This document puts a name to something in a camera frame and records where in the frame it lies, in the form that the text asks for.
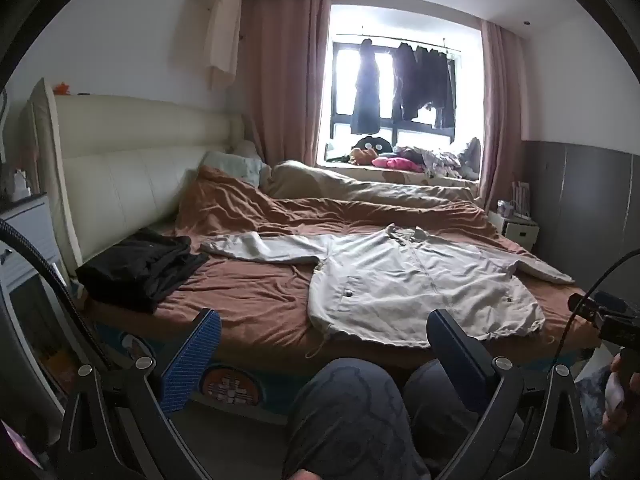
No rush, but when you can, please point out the pink curtain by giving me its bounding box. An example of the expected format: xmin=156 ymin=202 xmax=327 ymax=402
xmin=240 ymin=0 xmax=333 ymax=168
xmin=475 ymin=20 xmax=526 ymax=211

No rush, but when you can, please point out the brown duvet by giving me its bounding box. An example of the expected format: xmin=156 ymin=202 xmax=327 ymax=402
xmin=85 ymin=165 xmax=601 ymax=366

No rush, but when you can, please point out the pink cloth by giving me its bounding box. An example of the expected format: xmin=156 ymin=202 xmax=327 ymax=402
xmin=372 ymin=156 xmax=421 ymax=171

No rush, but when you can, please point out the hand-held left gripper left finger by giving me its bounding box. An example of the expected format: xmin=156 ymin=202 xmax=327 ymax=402
xmin=52 ymin=308 xmax=223 ymax=480

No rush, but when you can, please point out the window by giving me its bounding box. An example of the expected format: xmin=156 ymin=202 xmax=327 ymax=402
xmin=320 ymin=5 xmax=483 ymax=166

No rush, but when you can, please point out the cream padded headboard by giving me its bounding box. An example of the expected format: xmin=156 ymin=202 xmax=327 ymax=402
xmin=27 ymin=77 xmax=261 ymax=281

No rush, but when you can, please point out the black clothes pile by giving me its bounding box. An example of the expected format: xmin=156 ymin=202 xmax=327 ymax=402
xmin=75 ymin=227 xmax=210 ymax=315

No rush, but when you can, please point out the black braided cable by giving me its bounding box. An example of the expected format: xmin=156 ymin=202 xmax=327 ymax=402
xmin=552 ymin=250 xmax=640 ymax=361
xmin=0 ymin=219 xmax=111 ymax=368

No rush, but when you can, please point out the pale green pillow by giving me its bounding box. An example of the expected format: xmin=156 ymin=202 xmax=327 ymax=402
xmin=200 ymin=150 xmax=271 ymax=186

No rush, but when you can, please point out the beige cloth cover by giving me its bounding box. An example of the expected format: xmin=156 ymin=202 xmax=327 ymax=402
xmin=205 ymin=0 xmax=243 ymax=91

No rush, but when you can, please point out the pile of mixed clothes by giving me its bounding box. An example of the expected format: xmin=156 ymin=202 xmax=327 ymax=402
xmin=395 ymin=145 xmax=476 ymax=178

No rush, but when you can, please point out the person's right hand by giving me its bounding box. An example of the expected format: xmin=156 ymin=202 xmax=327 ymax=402
xmin=601 ymin=347 xmax=640 ymax=433

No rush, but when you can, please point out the person's left leg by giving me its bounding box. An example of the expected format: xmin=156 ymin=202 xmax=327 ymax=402
xmin=282 ymin=357 xmax=431 ymax=480

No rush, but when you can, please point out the grey shaggy rug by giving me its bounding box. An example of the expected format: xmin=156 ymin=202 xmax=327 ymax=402
xmin=575 ymin=360 xmax=613 ymax=431

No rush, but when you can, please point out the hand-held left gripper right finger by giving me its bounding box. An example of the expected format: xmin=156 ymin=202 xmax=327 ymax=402
xmin=426 ymin=308 xmax=593 ymax=480

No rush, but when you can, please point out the beige duvet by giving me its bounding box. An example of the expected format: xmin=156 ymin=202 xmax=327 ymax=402
xmin=262 ymin=160 xmax=481 ymax=208

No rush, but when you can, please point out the white nightstand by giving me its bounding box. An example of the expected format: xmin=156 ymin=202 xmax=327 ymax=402
xmin=487 ymin=210 xmax=540 ymax=248

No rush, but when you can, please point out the black plush toy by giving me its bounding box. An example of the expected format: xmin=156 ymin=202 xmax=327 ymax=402
xmin=352 ymin=135 xmax=393 ymax=153

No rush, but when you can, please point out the white bedside cabinet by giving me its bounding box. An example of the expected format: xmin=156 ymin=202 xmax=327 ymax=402
xmin=0 ymin=191 xmax=103 ymax=411

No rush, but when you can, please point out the blue printed bed sheet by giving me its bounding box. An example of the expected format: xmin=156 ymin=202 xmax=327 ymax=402
xmin=90 ymin=310 xmax=576 ymax=406

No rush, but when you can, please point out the pink striped box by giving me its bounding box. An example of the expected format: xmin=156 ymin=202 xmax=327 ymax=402
xmin=510 ymin=180 xmax=533 ymax=218

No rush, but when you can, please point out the dark hanging shirt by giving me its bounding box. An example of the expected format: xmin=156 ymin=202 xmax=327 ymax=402
xmin=414 ymin=45 xmax=456 ymax=129
xmin=391 ymin=42 xmax=418 ymax=121

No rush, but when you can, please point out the beige jacket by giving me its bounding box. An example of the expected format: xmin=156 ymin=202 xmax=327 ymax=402
xmin=200 ymin=225 xmax=576 ymax=348

